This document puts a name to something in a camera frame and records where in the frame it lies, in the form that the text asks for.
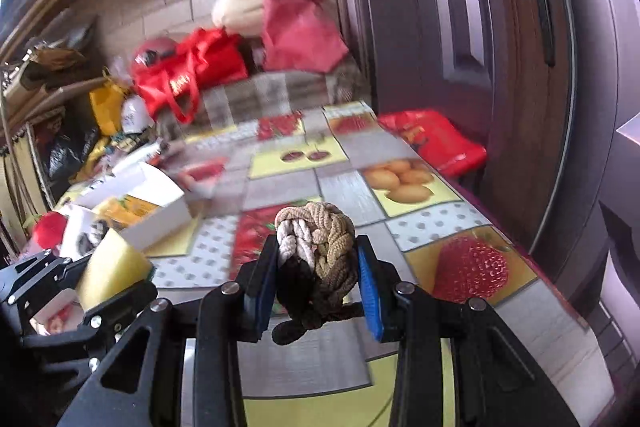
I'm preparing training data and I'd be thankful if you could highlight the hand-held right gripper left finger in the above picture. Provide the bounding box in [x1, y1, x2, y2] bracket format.
[57, 234, 281, 427]

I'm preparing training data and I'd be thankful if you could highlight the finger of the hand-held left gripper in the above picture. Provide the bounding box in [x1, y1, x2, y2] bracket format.
[22, 279, 158, 375]
[0, 254, 91, 304]

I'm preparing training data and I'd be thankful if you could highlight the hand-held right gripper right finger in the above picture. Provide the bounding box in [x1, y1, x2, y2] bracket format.
[356, 234, 581, 427]

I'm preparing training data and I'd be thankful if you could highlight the yellow sponge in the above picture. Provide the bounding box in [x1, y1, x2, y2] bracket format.
[75, 227, 153, 310]

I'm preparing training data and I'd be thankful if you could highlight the red apple plush toy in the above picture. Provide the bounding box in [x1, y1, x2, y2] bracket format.
[32, 211, 69, 250]

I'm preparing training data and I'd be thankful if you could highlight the cow print cloth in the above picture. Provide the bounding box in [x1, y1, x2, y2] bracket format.
[60, 206, 113, 260]

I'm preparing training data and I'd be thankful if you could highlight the brown beige braided rope ball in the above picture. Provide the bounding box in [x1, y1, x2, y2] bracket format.
[271, 202, 358, 347]

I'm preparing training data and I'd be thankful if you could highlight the green yellow tissue pack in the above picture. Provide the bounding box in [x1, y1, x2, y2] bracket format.
[95, 194, 163, 228]

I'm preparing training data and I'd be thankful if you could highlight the white cardboard box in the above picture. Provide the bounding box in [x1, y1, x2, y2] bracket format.
[60, 162, 193, 253]

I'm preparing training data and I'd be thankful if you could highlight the yellow curtain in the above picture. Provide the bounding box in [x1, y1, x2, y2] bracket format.
[0, 152, 46, 248]

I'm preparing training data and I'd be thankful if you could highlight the fruit print tablecloth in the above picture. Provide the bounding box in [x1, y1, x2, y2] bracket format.
[30, 102, 616, 427]

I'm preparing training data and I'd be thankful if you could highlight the yellow black plastic bag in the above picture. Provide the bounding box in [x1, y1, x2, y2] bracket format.
[75, 134, 131, 182]

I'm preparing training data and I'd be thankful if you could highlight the white red carton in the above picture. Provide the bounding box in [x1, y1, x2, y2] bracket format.
[112, 142, 166, 175]

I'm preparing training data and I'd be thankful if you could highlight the red printed plastic bag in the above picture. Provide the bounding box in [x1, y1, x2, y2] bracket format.
[377, 109, 488, 180]

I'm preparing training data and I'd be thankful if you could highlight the yellow shopping bag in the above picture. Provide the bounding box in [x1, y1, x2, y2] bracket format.
[89, 79, 131, 135]

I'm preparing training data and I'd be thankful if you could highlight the white hard hat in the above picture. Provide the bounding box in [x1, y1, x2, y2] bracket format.
[120, 99, 151, 132]

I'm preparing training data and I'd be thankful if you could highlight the metal storage shelf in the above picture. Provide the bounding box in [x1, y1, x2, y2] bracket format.
[0, 77, 108, 208]

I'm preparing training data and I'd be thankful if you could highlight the plaid blanket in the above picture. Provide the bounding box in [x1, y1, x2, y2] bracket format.
[155, 57, 373, 140]

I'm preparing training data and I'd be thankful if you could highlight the red tote bag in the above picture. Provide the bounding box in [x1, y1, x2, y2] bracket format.
[132, 28, 249, 125]

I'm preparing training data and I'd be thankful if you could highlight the red helmet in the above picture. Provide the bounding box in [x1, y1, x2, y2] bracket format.
[131, 38, 178, 75]

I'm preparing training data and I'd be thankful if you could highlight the dark brown door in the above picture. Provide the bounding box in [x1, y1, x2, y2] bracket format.
[322, 0, 601, 308]

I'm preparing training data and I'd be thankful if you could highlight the white foam roll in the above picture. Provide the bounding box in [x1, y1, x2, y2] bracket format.
[211, 0, 268, 35]

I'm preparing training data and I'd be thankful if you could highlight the black door handle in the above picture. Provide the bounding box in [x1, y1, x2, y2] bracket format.
[532, 0, 557, 66]

